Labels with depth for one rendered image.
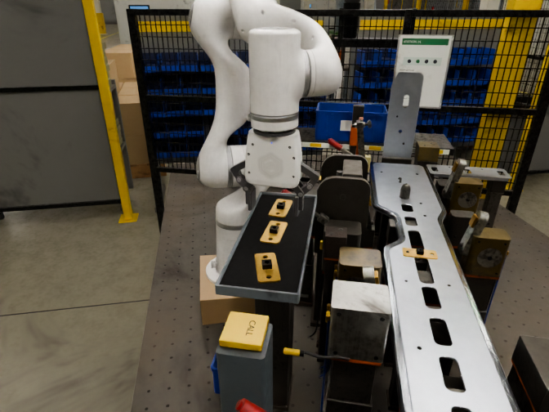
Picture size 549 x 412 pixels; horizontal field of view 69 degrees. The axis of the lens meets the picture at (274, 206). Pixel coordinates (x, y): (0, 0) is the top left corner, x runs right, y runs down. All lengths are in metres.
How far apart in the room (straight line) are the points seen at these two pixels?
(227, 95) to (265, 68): 0.44
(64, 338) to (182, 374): 1.38
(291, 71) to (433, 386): 0.57
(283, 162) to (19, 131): 2.84
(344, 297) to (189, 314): 0.70
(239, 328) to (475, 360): 0.45
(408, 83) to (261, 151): 1.05
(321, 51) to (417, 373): 0.57
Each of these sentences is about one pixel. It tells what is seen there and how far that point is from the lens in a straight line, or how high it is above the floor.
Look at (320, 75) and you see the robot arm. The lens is 0.68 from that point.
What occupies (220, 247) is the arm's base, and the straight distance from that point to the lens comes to 1.24.
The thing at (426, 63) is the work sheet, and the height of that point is 1.34.
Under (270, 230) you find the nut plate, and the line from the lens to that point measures 0.79.
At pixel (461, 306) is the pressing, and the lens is 0.96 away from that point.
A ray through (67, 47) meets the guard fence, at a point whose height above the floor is 1.31.
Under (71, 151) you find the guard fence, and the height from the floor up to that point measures 0.59.
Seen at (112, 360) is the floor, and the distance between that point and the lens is 2.25.
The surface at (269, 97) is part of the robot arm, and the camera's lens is 0.66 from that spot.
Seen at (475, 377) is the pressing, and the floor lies 1.00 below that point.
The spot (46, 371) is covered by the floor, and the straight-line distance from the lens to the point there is 2.34.
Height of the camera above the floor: 1.57
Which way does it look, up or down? 27 degrees down
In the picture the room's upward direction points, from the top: straight up
